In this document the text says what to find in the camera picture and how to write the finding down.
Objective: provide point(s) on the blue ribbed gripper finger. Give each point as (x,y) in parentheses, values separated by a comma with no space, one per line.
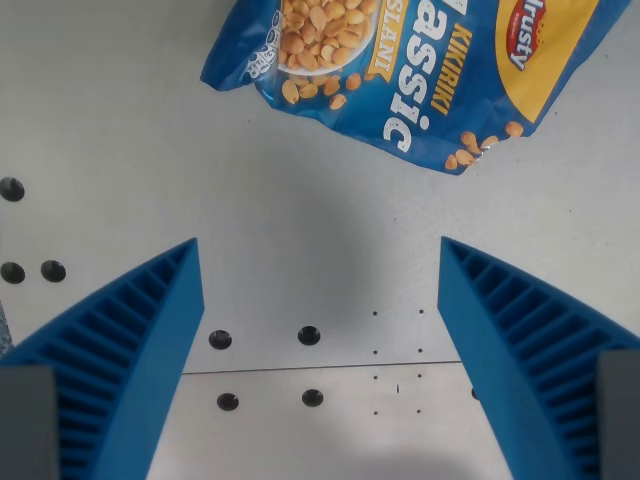
(130,350)
(520,350)

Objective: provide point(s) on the blue peanut snack bag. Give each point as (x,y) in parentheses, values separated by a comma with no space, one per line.
(415,75)

